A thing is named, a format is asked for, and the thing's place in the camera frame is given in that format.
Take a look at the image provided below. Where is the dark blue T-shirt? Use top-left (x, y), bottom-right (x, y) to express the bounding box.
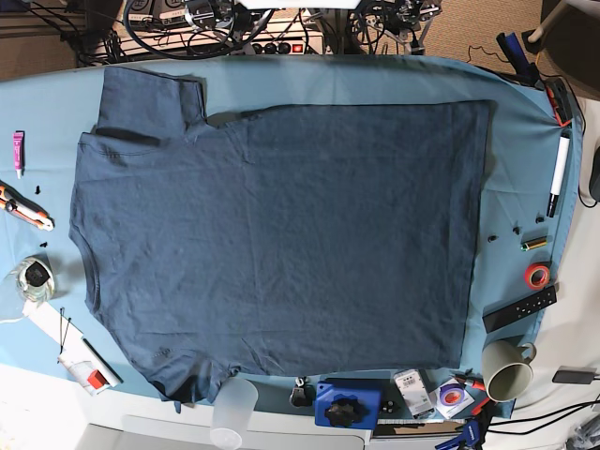
top-left (69, 67), bottom-right (491, 403)

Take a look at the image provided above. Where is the blue plastic box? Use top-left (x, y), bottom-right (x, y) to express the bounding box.
top-left (314, 379), bottom-right (383, 430)

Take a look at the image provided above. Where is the translucent plastic cup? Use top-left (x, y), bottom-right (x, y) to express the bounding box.
top-left (209, 377), bottom-right (259, 450)

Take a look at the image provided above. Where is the white barcode label box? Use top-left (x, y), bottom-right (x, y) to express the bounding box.
top-left (393, 369), bottom-right (435, 419)

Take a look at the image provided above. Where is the black remote control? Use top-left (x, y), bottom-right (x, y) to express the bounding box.
top-left (482, 285), bottom-right (557, 334)

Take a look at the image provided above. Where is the purple orange disc packet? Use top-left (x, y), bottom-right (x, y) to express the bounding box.
top-left (432, 379), bottom-right (474, 419)

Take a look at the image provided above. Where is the yellow green battery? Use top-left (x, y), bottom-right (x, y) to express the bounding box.
top-left (520, 236), bottom-right (548, 252)

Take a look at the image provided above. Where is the red tape roll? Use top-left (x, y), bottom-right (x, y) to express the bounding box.
top-left (524, 262), bottom-right (551, 290)

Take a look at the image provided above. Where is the light blue table cloth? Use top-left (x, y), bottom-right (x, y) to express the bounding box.
top-left (1, 56), bottom-right (591, 398)

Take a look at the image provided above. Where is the grey green mug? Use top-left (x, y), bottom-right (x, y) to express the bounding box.
top-left (482, 340), bottom-right (537, 402)

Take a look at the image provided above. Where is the white paper sheet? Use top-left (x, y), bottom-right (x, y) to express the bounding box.
top-left (27, 303), bottom-right (123, 389)

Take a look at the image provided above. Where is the white red tube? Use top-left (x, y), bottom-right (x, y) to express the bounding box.
top-left (57, 352), bottom-right (111, 396)

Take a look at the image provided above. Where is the white marker pen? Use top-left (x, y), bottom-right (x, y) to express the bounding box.
top-left (547, 133), bottom-right (570, 218)

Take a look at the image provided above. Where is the clear tape roll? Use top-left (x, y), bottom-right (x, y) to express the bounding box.
top-left (7, 256), bottom-right (55, 303)

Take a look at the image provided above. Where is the orange utility knife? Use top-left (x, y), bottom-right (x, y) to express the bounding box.
top-left (1, 183), bottom-right (54, 232)

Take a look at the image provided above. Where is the orange black clamp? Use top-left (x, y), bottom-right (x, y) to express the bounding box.
top-left (545, 78), bottom-right (573, 127)

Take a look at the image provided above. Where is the purple glue tube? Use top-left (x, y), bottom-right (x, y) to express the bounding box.
top-left (12, 131), bottom-right (24, 179)

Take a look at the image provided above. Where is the black power adapter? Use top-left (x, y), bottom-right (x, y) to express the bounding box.
top-left (552, 368), bottom-right (599, 385)

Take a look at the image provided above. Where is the black keychain with chain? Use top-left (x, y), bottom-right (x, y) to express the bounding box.
top-left (289, 377), bottom-right (313, 408)

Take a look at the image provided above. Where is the blue clamp handle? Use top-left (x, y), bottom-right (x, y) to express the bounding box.
top-left (435, 420), bottom-right (488, 450)

